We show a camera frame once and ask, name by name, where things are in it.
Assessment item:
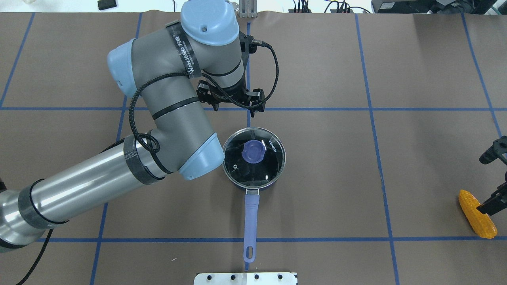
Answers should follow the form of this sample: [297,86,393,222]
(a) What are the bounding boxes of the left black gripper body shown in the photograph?
[200,31,265,111]

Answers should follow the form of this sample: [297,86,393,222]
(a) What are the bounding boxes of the yellow plastic corn cob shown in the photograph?
[458,189,497,239]

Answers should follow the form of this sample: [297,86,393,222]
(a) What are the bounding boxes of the glass pot lid purple knob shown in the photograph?
[222,127,286,189]

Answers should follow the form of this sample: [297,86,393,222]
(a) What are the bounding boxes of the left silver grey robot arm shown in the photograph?
[1,0,265,253]

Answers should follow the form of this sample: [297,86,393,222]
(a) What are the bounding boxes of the blue tape center vertical line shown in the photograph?
[246,21,251,127]

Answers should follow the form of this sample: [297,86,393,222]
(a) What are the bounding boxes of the blue tape right vertical line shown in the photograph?
[354,14,400,285]

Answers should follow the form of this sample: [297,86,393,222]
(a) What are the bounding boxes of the small black box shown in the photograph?
[97,0,117,11]

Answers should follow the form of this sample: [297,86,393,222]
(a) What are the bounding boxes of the blue tape far-right vertical line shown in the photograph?
[461,13,502,137]

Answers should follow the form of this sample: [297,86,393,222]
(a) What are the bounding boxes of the black equipment on bench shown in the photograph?
[371,0,497,15]

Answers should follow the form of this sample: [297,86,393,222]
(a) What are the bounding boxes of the white metal plate with holes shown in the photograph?
[193,272,299,285]

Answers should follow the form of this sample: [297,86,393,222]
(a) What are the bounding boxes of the blue tape upper horizontal line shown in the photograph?
[1,107,507,112]

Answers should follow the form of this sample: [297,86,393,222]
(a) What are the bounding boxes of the blue tape horizontal line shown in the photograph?
[50,236,507,243]
[1,107,507,112]

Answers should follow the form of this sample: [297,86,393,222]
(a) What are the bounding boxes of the blue tape lower horizontal line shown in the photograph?
[50,236,507,243]

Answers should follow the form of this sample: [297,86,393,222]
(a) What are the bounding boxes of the dark pot with purple handle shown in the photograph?
[223,127,286,263]

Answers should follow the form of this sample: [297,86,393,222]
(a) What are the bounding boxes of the grey metal bracket table edge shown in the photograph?
[238,0,258,19]

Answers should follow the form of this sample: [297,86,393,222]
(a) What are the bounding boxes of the black cables and plugs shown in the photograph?
[288,0,371,14]

